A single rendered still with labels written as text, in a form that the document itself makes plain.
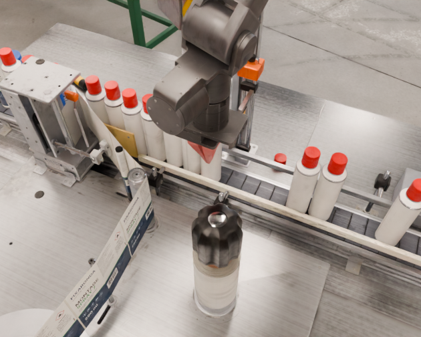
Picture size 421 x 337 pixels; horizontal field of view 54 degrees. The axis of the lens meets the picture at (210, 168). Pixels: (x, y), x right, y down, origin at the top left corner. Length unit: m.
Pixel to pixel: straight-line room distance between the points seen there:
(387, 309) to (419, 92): 2.07
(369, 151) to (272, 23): 2.15
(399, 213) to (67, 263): 0.71
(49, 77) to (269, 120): 0.64
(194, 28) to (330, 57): 2.53
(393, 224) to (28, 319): 0.76
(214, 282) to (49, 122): 0.53
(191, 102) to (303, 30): 2.75
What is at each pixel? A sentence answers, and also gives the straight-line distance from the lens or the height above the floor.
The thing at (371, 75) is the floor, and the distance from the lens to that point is 2.93.
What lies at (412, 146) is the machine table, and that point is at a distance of 1.32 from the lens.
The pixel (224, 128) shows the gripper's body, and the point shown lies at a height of 1.28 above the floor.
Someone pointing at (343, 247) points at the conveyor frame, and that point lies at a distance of 1.00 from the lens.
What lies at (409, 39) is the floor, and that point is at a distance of 3.37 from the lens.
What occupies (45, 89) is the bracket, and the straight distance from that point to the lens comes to 0.94.
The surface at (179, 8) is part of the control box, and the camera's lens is 0.76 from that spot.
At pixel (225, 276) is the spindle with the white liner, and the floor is 1.06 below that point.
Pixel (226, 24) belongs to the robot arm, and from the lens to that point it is 0.49.
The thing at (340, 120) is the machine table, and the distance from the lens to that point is 1.31.
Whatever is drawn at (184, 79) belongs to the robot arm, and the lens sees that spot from 0.50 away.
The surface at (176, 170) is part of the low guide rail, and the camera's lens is 1.02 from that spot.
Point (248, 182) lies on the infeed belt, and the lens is 1.04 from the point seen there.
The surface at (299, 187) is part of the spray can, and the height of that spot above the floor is 0.99.
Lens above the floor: 1.71
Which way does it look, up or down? 51 degrees down
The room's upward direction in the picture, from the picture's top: straight up
